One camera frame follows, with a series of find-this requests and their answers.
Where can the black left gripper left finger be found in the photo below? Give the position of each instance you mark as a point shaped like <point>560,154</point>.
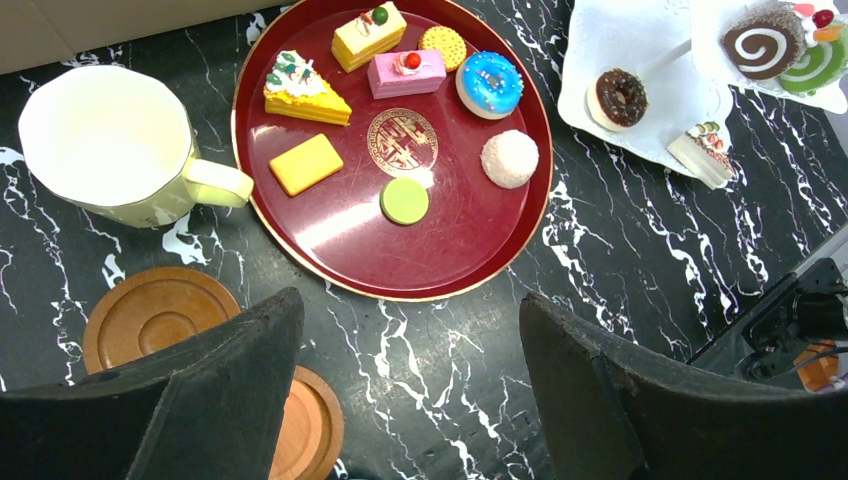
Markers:
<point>208,407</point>

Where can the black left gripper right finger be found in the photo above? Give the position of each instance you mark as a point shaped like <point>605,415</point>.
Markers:
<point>611,409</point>

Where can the white round cake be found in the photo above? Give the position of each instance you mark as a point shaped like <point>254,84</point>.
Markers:
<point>509,159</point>

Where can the white triangular cake slice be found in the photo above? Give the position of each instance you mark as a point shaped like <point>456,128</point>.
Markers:
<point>704,151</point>

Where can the chocolate donut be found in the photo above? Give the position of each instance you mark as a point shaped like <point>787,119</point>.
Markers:
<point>617,100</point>

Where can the white three-tier cake stand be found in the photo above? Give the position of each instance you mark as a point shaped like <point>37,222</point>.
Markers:
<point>674,46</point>

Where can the strawberry cupcake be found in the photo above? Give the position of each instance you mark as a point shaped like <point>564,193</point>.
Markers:
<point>771,37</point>

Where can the green cube cake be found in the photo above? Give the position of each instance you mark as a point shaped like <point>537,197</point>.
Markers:
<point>818,67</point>

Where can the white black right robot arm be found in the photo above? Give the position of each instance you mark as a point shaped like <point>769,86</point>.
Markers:
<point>797,324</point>

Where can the light wooden coaster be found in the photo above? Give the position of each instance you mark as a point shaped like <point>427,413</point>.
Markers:
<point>312,431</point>

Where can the brown wooden coaster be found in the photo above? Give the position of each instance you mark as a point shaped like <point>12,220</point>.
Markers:
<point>153,310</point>

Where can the orange square cake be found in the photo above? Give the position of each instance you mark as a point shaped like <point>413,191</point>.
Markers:
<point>305,165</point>

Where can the pale yellow mug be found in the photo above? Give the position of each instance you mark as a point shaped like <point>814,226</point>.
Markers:
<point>120,144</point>

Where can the green round macaron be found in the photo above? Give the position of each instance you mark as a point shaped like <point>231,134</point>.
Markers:
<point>404,201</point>

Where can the round red tray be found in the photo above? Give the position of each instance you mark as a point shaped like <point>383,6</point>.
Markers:
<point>473,229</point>

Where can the yellow triangular cake slice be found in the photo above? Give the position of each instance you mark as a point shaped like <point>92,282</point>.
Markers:
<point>295,89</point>

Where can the blue frosted donut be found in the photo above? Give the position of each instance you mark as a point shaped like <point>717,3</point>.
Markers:
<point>489,85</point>

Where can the pink rectangular cake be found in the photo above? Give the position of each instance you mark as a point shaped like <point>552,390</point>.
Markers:
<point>405,73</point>

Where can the yellow rectangular cake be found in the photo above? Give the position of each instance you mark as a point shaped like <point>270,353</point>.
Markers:
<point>372,32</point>

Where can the orange round cookie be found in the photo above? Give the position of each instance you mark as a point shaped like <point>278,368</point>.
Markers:
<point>450,44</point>

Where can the tan plastic toolbox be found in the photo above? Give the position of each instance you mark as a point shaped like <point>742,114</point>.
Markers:
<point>38,32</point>

